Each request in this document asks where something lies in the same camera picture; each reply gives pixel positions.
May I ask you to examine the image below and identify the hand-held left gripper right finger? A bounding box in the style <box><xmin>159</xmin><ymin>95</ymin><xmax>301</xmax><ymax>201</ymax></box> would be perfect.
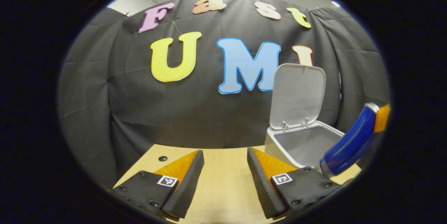
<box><xmin>247</xmin><ymin>147</ymin><xmax>342</xmax><ymax>220</ymax></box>

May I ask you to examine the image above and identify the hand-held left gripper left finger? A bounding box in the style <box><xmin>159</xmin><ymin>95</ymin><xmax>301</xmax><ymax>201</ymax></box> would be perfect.
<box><xmin>109</xmin><ymin>150</ymin><xmax>205</xmax><ymax>222</ymax></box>

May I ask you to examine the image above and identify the blue pop can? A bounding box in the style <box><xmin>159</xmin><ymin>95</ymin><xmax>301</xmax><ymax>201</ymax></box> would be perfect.
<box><xmin>319</xmin><ymin>102</ymin><xmax>382</xmax><ymax>178</ymax></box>

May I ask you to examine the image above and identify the white desktop garbage bin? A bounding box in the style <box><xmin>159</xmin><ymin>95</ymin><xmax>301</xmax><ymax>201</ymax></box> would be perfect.
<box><xmin>264</xmin><ymin>63</ymin><xmax>346</xmax><ymax>170</ymax></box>

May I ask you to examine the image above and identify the wooden desktop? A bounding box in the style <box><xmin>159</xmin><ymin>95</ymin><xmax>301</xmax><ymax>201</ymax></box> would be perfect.
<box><xmin>113</xmin><ymin>144</ymin><xmax>362</xmax><ymax>224</ymax></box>

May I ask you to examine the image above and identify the black backdrop cloth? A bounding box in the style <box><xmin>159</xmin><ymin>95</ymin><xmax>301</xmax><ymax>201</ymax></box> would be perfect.
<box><xmin>58</xmin><ymin>0</ymin><xmax>391</xmax><ymax>179</ymax></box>

